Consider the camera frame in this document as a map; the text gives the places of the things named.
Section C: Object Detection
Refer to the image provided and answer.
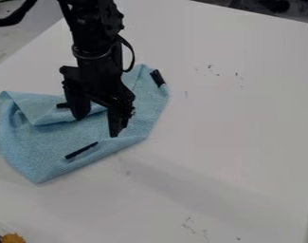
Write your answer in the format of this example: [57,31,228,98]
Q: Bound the yellow toy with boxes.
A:
[0,233,27,243]

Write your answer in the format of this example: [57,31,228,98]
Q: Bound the light blue cloth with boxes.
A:
[0,64,172,185]

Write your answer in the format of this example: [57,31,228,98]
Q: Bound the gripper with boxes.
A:
[58,55,137,139]

